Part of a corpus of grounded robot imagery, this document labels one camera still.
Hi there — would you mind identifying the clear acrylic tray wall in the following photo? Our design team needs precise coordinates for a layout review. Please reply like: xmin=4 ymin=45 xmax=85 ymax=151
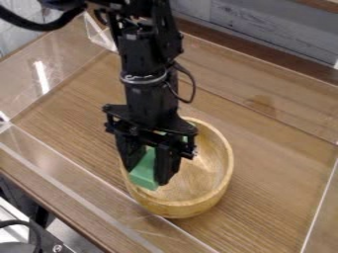
xmin=0 ymin=124 xmax=217 ymax=253

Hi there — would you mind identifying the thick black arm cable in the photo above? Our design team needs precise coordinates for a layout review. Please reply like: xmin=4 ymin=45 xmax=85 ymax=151
xmin=0 ymin=4 xmax=86 ymax=33

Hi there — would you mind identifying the brown wooden bowl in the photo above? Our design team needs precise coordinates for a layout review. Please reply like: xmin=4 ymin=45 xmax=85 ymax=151
xmin=118 ymin=117 xmax=233 ymax=218

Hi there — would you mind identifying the black cable bottom left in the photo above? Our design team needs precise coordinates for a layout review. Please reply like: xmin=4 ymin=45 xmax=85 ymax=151
xmin=0 ymin=218 xmax=44 ymax=253

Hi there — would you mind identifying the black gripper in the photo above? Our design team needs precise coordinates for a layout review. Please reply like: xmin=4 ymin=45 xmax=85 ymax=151
xmin=101 ymin=81 xmax=184 ymax=186

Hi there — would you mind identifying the clear acrylic corner bracket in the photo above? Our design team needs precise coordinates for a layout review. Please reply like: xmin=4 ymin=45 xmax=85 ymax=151
xmin=82 ymin=13 xmax=117 ymax=52

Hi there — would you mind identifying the green rectangular block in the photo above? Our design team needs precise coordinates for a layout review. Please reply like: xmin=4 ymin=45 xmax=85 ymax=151
xmin=128 ymin=122 xmax=196 ymax=192

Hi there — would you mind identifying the black metal table frame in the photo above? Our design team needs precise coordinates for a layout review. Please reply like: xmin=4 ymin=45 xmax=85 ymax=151
xmin=0 ymin=176 xmax=104 ymax=253

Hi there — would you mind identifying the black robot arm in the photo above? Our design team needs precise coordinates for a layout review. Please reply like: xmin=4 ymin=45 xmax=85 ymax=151
xmin=37 ymin=0 xmax=197 ymax=186

